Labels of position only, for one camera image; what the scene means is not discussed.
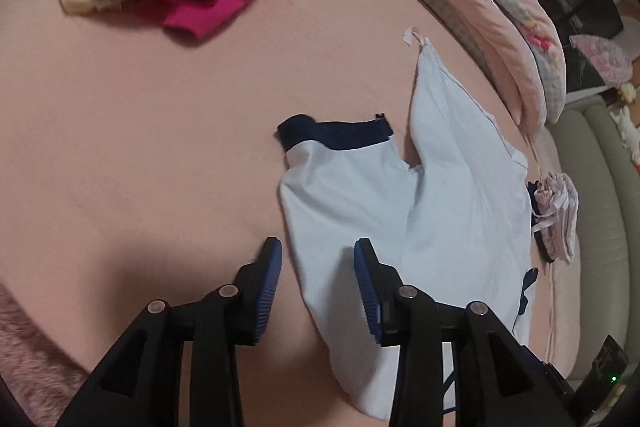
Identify pink fuzzy robe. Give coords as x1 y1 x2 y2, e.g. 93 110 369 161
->
0 282 88 427

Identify white folded garment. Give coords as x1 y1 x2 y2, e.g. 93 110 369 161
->
562 174 582 260

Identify grey-green sofa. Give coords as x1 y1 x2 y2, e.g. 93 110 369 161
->
542 96 640 383

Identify light blue garment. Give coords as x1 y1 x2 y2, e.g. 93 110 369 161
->
275 27 541 423

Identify bed with pink sheet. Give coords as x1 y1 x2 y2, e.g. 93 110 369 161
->
0 0 588 427

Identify pink floral cushion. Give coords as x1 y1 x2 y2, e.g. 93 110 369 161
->
569 34 633 86

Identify black folded garment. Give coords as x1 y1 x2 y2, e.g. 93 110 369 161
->
526 181 556 265

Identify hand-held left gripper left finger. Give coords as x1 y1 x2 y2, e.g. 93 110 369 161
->
55 237 283 427

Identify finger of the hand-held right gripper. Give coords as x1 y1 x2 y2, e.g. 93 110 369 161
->
521 346 576 413

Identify small folded striped clothes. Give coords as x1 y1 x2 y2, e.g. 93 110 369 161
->
532 172 571 258

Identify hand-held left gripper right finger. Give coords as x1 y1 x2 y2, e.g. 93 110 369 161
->
354 238 576 427

